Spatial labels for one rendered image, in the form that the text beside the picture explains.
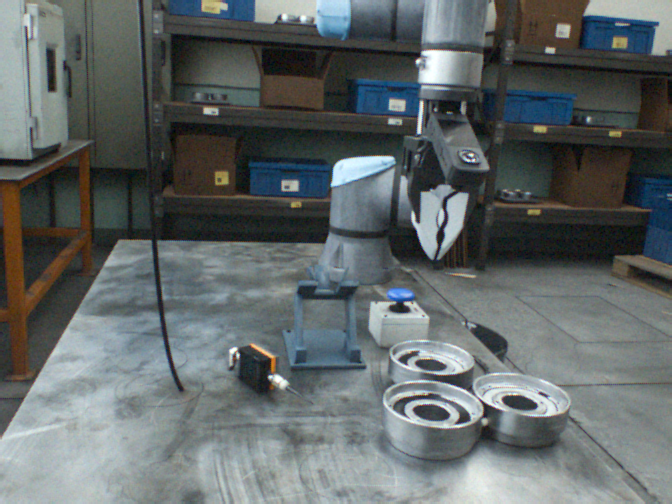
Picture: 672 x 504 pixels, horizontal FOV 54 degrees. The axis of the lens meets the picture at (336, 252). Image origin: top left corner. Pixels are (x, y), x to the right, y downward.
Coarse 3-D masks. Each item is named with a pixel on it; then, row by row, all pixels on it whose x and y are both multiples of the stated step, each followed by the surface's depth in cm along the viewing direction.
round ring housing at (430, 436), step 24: (408, 384) 73; (432, 384) 74; (384, 408) 68; (408, 408) 70; (432, 408) 71; (480, 408) 68; (408, 432) 65; (432, 432) 64; (456, 432) 64; (480, 432) 68; (432, 456) 65; (456, 456) 66
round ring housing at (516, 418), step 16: (480, 384) 76; (496, 384) 77; (512, 384) 77; (528, 384) 77; (544, 384) 76; (480, 400) 71; (496, 400) 73; (512, 400) 75; (528, 400) 74; (560, 400) 74; (496, 416) 69; (512, 416) 68; (528, 416) 68; (544, 416) 68; (560, 416) 69; (496, 432) 70; (512, 432) 68; (528, 432) 68; (544, 432) 68; (560, 432) 69
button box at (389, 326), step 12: (372, 312) 98; (384, 312) 95; (396, 312) 95; (408, 312) 95; (420, 312) 96; (372, 324) 98; (384, 324) 93; (396, 324) 93; (408, 324) 93; (420, 324) 94; (384, 336) 93; (396, 336) 94; (408, 336) 94; (420, 336) 94
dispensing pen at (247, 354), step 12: (240, 348) 79; (252, 348) 80; (240, 360) 80; (252, 360) 78; (264, 360) 77; (240, 372) 80; (252, 372) 78; (264, 372) 77; (252, 384) 78; (264, 384) 77; (276, 384) 75; (288, 384) 75; (300, 396) 73
